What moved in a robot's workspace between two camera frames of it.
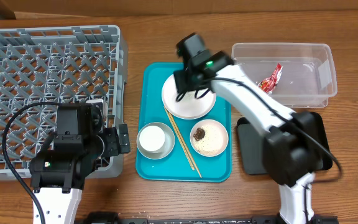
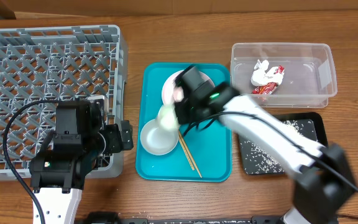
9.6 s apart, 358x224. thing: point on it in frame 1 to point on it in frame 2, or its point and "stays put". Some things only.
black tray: (251, 146) stays put
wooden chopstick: (175, 130) stays put
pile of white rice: (213, 141) to (259, 159)
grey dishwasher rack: (22, 66) stays put
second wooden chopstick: (183, 142) stays put
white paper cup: (151, 138) to (167, 117)
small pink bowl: (209, 137) to (171, 93)
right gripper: (181, 81) to (183, 109)
